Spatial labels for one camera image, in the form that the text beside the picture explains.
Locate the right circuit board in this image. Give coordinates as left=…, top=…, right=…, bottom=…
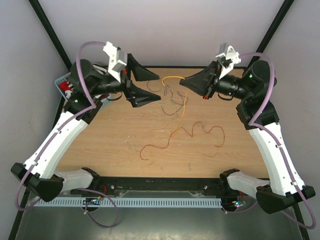
left=231, top=200, right=247, bottom=208

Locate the red cloth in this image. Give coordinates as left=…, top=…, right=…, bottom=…
left=58, top=80, right=74, bottom=99

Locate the left circuit board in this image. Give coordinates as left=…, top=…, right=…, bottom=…
left=82, top=197, right=101, bottom=205

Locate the black frame post right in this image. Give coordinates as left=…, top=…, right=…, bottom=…
left=256, top=0, right=295, bottom=53

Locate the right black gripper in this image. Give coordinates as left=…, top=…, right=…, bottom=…
left=180, top=59, right=252, bottom=101

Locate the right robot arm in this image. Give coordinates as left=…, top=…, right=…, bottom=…
left=179, top=60, right=316, bottom=214

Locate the black frame post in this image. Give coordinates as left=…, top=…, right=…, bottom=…
left=256, top=0, right=295, bottom=53
left=28, top=0, right=72, bottom=70

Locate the light blue plastic basket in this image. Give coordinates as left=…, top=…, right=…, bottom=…
left=54, top=73, right=112, bottom=109

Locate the black white striped cloth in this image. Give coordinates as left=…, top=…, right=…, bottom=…
left=68, top=59, right=110, bottom=100

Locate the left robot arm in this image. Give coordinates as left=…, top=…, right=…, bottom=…
left=10, top=54, right=161, bottom=202

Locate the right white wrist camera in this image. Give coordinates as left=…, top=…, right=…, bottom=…
left=215, top=42, right=241, bottom=80

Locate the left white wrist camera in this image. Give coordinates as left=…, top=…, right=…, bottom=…
left=103, top=41, right=128, bottom=82

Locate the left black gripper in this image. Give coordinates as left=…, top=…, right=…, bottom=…
left=90, top=53, right=161, bottom=106

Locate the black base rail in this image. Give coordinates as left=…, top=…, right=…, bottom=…
left=27, top=176, right=293, bottom=198

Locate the black frame post left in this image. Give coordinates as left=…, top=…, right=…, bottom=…
left=28, top=0, right=72, bottom=70

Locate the light blue slotted cable duct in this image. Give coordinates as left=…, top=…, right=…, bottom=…
left=36, top=197, right=222, bottom=209

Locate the circuit board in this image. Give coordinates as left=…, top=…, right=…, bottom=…
left=82, top=197, right=101, bottom=205
left=231, top=200, right=247, bottom=208

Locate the red wire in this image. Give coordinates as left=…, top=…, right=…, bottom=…
left=139, top=121, right=226, bottom=161

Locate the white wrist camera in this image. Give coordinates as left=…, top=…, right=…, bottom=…
left=215, top=42, right=241, bottom=80
left=103, top=41, right=128, bottom=82

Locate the purple wire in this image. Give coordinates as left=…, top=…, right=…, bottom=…
left=161, top=86, right=187, bottom=117

